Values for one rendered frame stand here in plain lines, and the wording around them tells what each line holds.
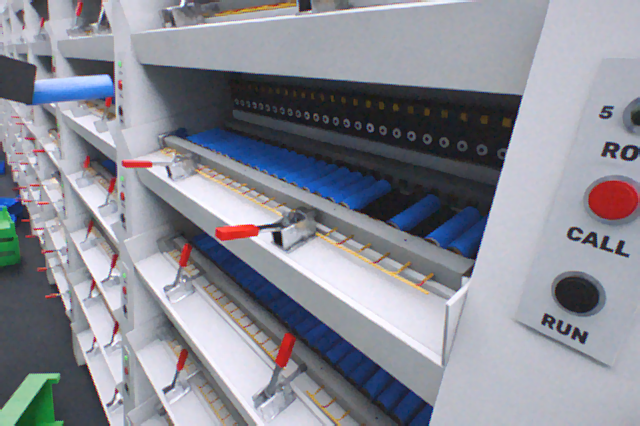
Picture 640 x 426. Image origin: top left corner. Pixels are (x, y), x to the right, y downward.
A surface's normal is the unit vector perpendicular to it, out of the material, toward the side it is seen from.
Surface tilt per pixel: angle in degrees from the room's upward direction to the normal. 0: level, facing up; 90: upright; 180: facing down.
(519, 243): 90
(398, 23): 109
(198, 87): 90
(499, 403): 90
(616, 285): 90
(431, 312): 19
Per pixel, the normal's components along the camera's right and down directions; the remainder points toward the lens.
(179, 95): 0.66, 0.31
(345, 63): -0.75, 0.40
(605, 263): -0.74, 0.10
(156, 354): -0.11, -0.86
